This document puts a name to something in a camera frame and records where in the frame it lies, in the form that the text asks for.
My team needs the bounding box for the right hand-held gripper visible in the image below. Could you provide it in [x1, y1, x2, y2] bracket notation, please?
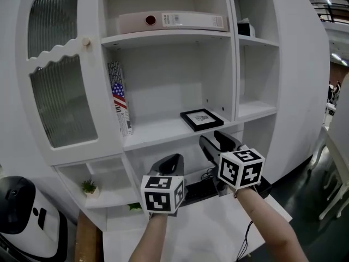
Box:
[198, 130, 266, 198]

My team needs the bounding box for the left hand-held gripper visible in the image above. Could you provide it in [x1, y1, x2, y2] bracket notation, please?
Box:
[140, 153, 186, 218]

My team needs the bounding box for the black framed picture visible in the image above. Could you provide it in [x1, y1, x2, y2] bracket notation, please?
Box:
[179, 108, 225, 133]

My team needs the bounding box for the person's left forearm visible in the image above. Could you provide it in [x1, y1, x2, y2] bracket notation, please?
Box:
[128, 213, 169, 262]

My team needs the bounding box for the person's right forearm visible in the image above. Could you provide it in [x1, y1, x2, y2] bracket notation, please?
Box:
[233, 186, 309, 262]

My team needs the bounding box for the black keyboard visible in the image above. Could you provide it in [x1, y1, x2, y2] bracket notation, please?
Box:
[180, 177, 219, 208]

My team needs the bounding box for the black tissue box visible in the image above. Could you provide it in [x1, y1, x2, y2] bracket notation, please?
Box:
[256, 177, 274, 199]

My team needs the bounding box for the white shelving cabinet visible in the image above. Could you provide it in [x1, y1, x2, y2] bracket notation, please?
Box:
[15, 0, 294, 262]

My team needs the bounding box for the flag print book box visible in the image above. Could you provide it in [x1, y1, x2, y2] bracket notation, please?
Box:
[106, 61, 135, 137]

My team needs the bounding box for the wooden side table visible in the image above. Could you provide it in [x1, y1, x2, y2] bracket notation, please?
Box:
[74, 210, 106, 262]

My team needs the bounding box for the black and white box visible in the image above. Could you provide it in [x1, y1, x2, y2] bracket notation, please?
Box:
[237, 17, 257, 37]

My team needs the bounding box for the white vanity table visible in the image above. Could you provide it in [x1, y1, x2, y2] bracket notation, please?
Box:
[308, 124, 349, 221]

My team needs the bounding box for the ribbed glass cabinet door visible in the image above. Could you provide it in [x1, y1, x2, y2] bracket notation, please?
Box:
[15, 0, 125, 166]

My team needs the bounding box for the white and black robot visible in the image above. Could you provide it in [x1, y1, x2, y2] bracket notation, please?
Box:
[0, 175, 69, 262]

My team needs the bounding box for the black metal railing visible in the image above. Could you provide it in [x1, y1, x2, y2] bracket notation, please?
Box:
[306, 0, 349, 25]

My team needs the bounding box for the coiled black cable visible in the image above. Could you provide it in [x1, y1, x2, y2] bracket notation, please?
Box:
[201, 167, 216, 181]

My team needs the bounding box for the thin black cable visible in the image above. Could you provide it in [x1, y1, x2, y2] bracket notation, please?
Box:
[235, 221, 255, 262]

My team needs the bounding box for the beige ring binder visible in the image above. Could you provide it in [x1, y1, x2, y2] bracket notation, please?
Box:
[118, 10, 231, 35]

